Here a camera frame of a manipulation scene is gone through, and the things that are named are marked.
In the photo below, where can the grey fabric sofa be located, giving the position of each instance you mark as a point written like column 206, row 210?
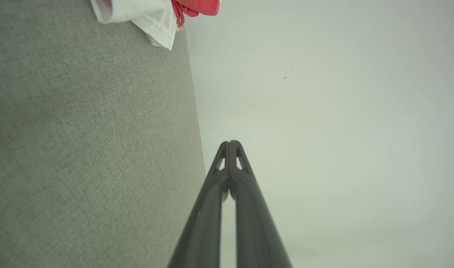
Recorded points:
column 81, row 149

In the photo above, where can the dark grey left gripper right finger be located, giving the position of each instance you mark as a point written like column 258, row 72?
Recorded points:
column 254, row 223

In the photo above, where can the red white basketball jersey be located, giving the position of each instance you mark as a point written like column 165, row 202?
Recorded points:
column 152, row 18

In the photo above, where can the red shorts with white stripe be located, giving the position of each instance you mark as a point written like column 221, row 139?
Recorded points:
column 204, row 6

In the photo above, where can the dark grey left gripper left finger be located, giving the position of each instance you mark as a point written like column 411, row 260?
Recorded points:
column 206, row 223

